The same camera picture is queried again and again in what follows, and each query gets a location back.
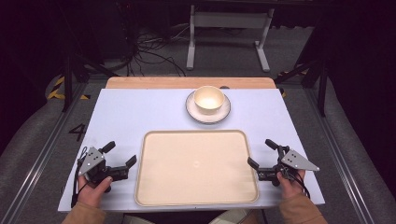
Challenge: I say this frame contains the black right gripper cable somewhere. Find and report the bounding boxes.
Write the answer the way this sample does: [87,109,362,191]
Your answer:
[290,169,312,200]

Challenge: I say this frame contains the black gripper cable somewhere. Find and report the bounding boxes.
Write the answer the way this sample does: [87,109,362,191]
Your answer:
[70,146,89,209]
[290,169,312,200]

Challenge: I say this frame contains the white metal stand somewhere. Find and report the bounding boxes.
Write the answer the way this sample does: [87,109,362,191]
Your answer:
[185,4,276,74]

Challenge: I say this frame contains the white board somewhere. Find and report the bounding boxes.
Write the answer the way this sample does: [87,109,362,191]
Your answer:
[57,88,326,213]

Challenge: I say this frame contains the beige tray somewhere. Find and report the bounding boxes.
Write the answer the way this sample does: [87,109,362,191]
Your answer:
[134,129,261,207]

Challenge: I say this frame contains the person's left hand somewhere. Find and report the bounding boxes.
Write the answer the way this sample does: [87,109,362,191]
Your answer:
[77,175,114,208]

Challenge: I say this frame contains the wooden table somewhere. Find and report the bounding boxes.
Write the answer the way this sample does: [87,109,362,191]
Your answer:
[105,76,277,91]

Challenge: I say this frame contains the black floor cables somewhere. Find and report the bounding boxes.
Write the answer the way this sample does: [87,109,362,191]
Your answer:
[122,22,190,77]

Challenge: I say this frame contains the black metal stand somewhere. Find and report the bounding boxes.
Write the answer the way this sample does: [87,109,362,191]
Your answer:
[60,50,120,114]
[274,57,330,119]

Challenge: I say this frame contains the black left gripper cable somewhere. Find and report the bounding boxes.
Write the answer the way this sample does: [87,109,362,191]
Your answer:
[70,146,89,209]

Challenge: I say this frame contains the white plate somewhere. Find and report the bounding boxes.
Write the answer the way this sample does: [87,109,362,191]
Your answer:
[185,90,232,125]

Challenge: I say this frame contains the cream bowl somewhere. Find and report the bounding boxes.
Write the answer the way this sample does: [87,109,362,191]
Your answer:
[192,85,225,117]

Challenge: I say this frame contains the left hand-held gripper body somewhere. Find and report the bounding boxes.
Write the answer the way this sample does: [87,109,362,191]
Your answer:
[78,146,130,185]

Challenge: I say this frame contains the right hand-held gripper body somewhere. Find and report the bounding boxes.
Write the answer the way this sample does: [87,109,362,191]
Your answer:
[257,145,321,188]

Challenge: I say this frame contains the person's right hand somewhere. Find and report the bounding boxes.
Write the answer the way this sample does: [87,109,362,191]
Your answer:
[276,169,306,201]

